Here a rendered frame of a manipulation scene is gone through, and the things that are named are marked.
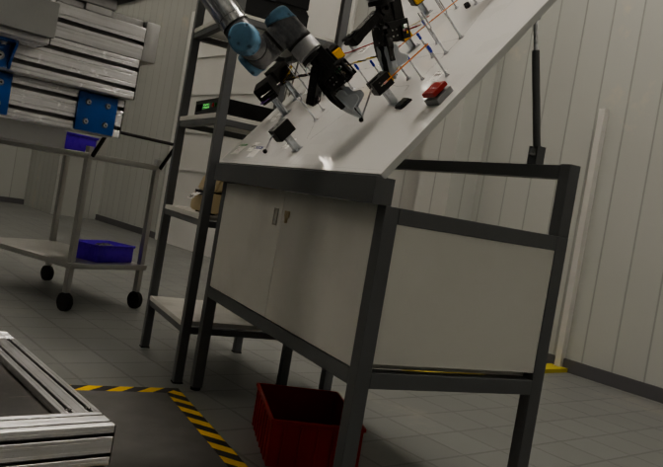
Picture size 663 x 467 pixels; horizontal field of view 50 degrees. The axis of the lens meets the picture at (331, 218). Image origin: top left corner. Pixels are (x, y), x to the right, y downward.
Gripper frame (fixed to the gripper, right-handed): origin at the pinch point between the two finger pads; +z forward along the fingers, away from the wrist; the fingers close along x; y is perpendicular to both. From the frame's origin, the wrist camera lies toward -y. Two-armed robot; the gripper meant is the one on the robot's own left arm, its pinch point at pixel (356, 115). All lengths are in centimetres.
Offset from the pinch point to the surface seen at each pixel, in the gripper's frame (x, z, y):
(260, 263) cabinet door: -4, 13, -60
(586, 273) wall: 239, 159, -92
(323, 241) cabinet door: -19.9, 19.4, -22.4
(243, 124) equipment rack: 53, -30, -72
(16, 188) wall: 516, -303, -833
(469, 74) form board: 3.0, 12.1, 30.5
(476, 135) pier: 309, 55, -118
